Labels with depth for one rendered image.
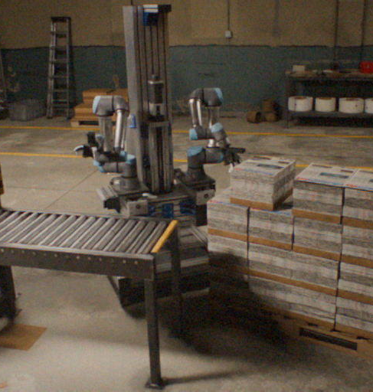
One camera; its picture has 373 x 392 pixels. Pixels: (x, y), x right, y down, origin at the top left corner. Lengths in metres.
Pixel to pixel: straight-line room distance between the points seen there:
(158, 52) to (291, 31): 6.08
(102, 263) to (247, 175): 1.03
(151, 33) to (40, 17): 7.35
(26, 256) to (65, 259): 0.23
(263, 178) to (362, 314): 0.98
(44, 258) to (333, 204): 1.62
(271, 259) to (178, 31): 7.15
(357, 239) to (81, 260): 1.52
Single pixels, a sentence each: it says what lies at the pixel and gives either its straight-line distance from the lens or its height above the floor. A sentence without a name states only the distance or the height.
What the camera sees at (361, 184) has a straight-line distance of 3.07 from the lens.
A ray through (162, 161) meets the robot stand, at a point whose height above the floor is 0.96.
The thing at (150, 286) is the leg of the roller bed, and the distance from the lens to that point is 2.83.
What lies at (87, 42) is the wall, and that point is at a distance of 10.63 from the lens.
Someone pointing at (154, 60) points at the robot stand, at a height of 1.67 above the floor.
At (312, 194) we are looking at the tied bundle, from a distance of 3.12.
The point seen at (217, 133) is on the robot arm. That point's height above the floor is 1.24.
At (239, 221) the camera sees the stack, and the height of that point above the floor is 0.73.
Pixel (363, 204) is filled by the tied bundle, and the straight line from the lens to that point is 3.05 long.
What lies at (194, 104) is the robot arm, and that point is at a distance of 3.73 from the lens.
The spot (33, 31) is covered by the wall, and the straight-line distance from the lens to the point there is 11.12.
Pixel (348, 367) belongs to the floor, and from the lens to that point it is 3.40.
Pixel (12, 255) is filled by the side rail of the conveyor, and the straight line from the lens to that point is 3.11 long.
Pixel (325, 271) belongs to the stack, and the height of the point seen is 0.52.
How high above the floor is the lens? 2.03
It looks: 20 degrees down
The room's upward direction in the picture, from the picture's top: 2 degrees counter-clockwise
